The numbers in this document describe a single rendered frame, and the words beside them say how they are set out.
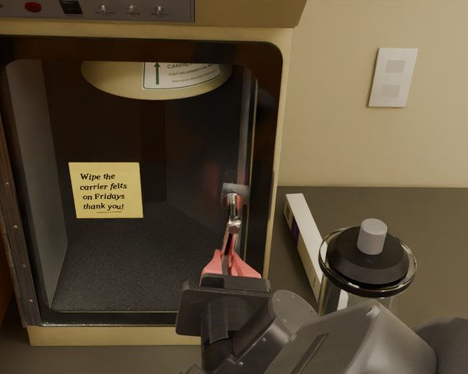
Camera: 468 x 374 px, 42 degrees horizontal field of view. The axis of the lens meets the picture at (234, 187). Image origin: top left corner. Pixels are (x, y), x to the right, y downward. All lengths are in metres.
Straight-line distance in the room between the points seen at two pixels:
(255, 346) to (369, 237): 0.22
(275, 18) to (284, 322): 0.27
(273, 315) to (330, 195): 0.70
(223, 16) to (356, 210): 0.67
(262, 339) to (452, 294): 0.58
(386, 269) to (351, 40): 0.54
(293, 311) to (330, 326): 0.36
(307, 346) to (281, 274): 0.83
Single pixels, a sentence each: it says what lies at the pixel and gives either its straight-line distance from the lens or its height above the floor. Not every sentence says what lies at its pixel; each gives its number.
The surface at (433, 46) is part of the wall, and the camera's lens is 1.16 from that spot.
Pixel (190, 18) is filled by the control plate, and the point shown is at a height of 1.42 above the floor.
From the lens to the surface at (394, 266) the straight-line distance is 0.68.
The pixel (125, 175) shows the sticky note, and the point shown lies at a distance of 0.68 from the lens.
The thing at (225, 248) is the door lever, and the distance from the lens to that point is 0.68.
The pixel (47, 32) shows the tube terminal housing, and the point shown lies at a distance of 0.63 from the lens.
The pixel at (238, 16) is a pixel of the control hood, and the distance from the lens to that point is 0.57.
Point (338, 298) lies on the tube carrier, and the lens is 0.70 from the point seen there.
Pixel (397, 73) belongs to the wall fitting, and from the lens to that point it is 1.15.
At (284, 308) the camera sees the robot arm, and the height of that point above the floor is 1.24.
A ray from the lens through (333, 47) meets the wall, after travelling 1.11.
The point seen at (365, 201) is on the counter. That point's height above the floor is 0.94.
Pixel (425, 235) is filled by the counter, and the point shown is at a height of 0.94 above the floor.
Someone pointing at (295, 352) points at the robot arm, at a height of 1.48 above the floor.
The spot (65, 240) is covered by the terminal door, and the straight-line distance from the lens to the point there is 0.75.
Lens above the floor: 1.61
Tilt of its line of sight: 35 degrees down
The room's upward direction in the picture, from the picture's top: 3 degrees clockwise
